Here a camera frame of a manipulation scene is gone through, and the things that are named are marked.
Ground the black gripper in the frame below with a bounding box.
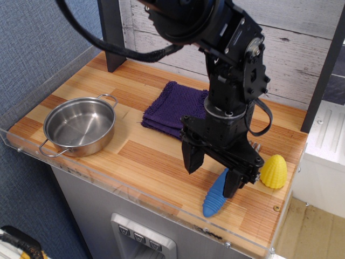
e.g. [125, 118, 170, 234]
[181, 114, 264, 198]

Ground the blue handled metal fork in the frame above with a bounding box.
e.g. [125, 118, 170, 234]
[202, 140, 262, 218]

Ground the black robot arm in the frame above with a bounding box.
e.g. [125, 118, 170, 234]
[144, 1, 271, 198]

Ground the purple folded cloth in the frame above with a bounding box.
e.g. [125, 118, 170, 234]
[141, 81, 209, 139]

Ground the white ribbed appliance top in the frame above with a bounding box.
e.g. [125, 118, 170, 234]
[306, 100, 344, 165]

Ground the yellow plastic corn piece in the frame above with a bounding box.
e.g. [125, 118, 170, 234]
[260, 154, 287, 189]

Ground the silver dispenser button panel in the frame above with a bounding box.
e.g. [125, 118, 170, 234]
[111, 213, 177, 258]

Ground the stainless steel pot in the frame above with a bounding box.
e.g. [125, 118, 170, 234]
[39, 94, 118, 158]

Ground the yellow object bottom left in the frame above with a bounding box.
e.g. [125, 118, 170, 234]
[20, 251, 32, 259]

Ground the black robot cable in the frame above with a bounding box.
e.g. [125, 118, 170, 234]
[246, 97, 273, 137]

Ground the black braided cable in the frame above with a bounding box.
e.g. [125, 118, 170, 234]
[55, 0, 184, 63]

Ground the dark right upright post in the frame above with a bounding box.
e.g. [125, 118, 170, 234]
[300, 7, 344, 133]

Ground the dark upright post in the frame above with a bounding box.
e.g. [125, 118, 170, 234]
[300, 7, 344, 133]
[97, 0, 127, 73]

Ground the dark left upright post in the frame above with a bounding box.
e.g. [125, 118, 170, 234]
[97, 0, 127, 73]

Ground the clear acrylic guard rail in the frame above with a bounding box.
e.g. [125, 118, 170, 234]
[1, 130, 276, 258]

